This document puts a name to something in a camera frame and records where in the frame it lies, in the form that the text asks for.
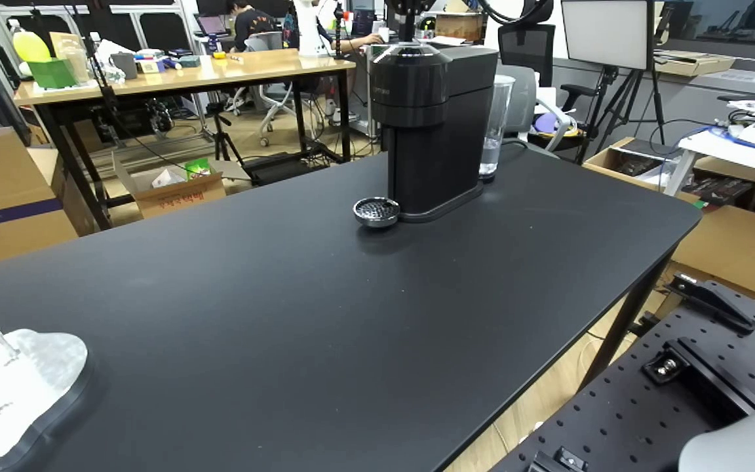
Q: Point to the clear water tank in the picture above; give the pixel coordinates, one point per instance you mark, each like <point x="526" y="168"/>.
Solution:
<point x="497" y="124"/>

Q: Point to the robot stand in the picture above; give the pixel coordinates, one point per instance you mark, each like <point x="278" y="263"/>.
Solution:
<point x="620" y="419"/>

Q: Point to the wooden table with black legs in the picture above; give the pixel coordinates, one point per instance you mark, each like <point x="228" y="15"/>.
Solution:
<point x="220" y="72"/>

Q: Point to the small black clamp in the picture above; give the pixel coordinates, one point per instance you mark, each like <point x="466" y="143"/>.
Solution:
<point x="558" y="461"/>

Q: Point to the silver metal plate with bolts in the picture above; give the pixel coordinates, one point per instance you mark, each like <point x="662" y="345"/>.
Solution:
<point x="4" y="393"/>

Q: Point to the shallow cardboard tray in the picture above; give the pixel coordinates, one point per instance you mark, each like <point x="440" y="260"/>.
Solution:
<point x="692" y="63"/>

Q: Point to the white robot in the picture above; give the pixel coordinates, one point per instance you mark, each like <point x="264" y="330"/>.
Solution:
<point x="310" y="29"/>

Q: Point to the black coffee maker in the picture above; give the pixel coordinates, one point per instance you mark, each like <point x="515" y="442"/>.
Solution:
<point x="433" y="131"/>

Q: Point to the black office chair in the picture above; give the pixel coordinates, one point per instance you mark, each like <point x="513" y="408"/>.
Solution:
<point x="527" y="46"/>

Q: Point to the round metal drip tray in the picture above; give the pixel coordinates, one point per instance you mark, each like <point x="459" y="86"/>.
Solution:
<point x="377" y="211"/>

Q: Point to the open cardboard box with gear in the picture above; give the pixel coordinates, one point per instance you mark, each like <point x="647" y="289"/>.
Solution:
<point x="639" y="164"/>

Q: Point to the yellow green ball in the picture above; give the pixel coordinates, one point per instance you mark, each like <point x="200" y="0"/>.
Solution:
<point x="30" y="47"/>

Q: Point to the white light panel on stand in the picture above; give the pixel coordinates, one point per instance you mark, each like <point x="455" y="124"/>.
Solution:
<point x="605" y="33"/>

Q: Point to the grey cup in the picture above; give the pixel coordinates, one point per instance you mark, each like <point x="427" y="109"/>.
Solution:
<point x="124" y="65"/>

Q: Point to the grey office chair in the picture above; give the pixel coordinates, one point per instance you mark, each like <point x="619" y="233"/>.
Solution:
<point x="523" y="98"/>

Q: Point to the black mounting bracket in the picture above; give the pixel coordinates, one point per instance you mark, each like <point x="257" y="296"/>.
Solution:
<point x="698" y="377"/>

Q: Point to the person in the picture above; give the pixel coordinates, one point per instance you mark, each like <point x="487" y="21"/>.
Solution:
<point x="253" y="23"/>

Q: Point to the white office chair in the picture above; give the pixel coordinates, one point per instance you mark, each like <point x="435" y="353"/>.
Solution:
<point x="266" y="98"/>

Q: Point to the green box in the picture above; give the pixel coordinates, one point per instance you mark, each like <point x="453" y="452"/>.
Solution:
<point x="53" y="73"/>

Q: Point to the wooden box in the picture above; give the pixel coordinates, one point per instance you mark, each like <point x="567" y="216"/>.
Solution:
<point x="459" y="26"/>

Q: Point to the white table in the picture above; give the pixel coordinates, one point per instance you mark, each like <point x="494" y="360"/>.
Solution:
<point x="738" y="154"/>

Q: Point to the large closed cardboard box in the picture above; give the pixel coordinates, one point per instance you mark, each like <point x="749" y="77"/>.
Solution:
<point x="0" y="196"/>

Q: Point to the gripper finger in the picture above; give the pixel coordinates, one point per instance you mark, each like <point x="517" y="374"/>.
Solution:
<point x="419" y="8"/>
<point x="396" y="8"/>

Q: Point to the small black tripod stand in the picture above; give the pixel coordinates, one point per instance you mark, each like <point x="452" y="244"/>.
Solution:
<point x="223" y="134"/>

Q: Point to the open cardboard box with packets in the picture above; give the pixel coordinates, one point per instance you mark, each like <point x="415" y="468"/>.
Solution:
<point x="177" y="193"/>

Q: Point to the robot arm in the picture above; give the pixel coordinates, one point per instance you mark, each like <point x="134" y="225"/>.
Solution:
<point x="748" y="436"/>

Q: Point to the flat cardboard box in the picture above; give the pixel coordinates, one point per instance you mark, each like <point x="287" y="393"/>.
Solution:
<point x="741" y="246"/>

